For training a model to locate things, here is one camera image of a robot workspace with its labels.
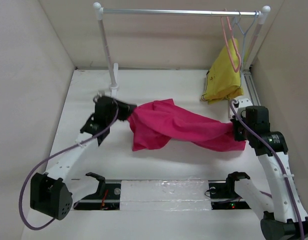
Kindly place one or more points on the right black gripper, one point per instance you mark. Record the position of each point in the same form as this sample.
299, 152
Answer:
237, 136

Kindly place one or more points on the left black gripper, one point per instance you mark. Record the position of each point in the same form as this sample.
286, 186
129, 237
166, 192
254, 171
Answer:
126, 109

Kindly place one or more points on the pink trousers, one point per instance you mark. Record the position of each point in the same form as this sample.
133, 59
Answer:
155, 123

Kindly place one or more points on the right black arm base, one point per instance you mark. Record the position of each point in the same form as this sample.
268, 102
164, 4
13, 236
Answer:
222, 193

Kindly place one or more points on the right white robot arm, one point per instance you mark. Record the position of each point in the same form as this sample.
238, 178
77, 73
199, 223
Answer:
281, 213

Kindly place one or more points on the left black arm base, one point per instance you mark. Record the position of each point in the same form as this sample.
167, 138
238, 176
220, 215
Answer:
105, 198

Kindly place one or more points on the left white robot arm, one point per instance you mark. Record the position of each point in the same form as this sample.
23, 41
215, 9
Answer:
54, 192

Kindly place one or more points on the pink plastic hanger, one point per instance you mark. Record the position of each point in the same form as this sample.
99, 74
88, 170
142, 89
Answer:
231, 46

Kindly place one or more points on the light blue plastic hanger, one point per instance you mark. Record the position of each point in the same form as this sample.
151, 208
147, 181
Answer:
236, 22

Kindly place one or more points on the white and silver clothes rack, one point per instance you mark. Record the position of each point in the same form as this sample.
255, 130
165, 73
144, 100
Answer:
261, 16

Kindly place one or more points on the yellow garment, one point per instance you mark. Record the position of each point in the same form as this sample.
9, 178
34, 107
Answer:
222, 83

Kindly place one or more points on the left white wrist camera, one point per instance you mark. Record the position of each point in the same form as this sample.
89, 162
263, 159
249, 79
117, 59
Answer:
98, 96

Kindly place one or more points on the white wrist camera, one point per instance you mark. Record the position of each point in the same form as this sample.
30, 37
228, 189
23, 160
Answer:
241, 104
98, 96

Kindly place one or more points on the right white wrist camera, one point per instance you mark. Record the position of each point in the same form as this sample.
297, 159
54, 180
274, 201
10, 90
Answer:
241, 104

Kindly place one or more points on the aluminium rail right side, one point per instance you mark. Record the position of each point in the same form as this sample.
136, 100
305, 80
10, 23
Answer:
251, 88

